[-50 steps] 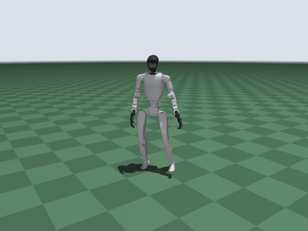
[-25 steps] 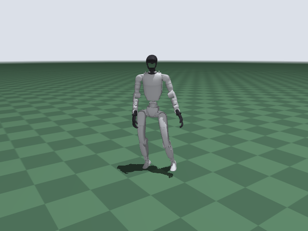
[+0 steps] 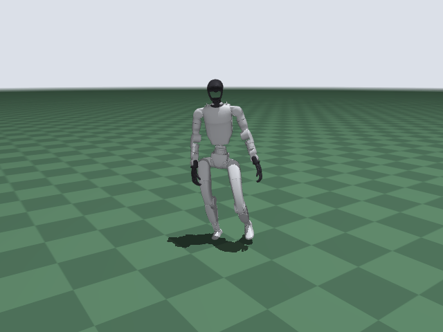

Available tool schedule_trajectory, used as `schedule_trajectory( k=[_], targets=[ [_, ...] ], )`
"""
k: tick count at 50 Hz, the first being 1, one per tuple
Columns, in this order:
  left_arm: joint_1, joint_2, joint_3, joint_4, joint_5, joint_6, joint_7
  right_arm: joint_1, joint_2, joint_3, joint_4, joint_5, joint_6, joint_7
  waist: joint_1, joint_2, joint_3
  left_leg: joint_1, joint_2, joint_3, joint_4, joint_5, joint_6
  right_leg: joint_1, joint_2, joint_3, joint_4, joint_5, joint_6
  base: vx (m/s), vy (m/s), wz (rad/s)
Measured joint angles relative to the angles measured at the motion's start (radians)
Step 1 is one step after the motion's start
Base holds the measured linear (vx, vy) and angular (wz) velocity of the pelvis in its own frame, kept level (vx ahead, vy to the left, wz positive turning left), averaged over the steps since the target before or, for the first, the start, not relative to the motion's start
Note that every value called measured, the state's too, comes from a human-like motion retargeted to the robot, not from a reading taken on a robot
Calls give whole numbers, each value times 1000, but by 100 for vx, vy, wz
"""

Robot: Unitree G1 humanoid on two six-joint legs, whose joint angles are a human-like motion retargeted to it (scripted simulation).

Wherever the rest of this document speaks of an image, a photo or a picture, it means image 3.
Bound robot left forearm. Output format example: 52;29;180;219
245;130;259;161

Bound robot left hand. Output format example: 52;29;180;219
251;156;262;183

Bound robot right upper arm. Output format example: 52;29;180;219
192;107;204;142

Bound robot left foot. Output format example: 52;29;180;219
244;220;254;240

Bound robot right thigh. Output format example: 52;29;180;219
197;157;217;208

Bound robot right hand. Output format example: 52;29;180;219
190;160;201;185

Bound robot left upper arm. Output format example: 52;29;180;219
230;106;249;140

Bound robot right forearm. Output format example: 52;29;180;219
190;134;199;166

